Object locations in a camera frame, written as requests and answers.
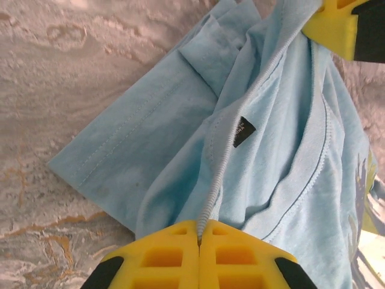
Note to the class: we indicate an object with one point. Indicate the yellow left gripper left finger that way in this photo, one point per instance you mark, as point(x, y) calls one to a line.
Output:
point(192, 271)

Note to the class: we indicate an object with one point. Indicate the light blue t-shirt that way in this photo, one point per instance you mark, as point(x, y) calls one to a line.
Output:
point(270, 120)

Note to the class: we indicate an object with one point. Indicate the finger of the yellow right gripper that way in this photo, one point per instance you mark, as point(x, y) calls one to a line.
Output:
point(334, 33)

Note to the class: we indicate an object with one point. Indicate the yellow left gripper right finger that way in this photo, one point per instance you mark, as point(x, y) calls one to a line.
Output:
point(207, 271)

